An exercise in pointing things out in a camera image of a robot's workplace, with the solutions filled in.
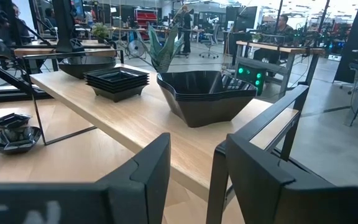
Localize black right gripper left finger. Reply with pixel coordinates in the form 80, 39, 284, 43
0, 133, 171, 224

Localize small black square mini plate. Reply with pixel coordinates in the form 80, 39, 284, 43
84, 67, 150, 86
0, 112, 32, 130
85, 79, 150, 103

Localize large black square mini plate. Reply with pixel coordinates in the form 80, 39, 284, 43
157, 79, 257, 101

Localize black table frame rails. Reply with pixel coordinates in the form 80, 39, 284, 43
0, 85, 54, 104

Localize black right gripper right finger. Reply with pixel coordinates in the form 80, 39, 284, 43
225, 133, 358, 224

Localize wooden table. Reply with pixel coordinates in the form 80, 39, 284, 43
234, 40, 326, 97
13, 39, 117, 59

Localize small green potted plant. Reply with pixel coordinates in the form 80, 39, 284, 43
91, 23, 110, 44

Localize round grey fan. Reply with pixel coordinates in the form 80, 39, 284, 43
126, 39, 147, 58

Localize black leaf-shaped mini plate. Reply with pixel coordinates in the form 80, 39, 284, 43
58, 56, 117, 68
0, 126, 43, 156

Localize green plant in white pot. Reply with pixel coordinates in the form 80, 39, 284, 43
137, 23, 186, 74

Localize black monitor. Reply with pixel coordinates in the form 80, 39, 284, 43
225, 5, 258, 32

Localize wooden shelf riser black frame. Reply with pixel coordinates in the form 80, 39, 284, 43
22, 49, 310, 224

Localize red tool cabinet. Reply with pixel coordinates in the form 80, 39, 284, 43
134, 7, 158, 29

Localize black box green lights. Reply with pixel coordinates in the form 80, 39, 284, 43
235, 62, 267, 96

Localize dark round bowl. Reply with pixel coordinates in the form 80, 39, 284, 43
59, 63, 116, 80

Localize black robot equipment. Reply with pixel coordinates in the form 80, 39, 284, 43
290, 27, 326, 50

